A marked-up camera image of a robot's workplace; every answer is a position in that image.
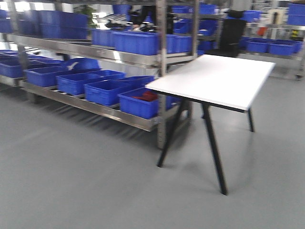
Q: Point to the blue crate with red item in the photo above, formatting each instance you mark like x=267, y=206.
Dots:
x=140, y=102

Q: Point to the steel roller shelf rack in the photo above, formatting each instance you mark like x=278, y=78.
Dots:
x=160, y=61

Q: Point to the white table black legs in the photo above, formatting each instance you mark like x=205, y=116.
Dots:
x=210, y=80

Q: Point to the black office chair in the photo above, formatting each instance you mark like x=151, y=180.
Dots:
x=232, y=31

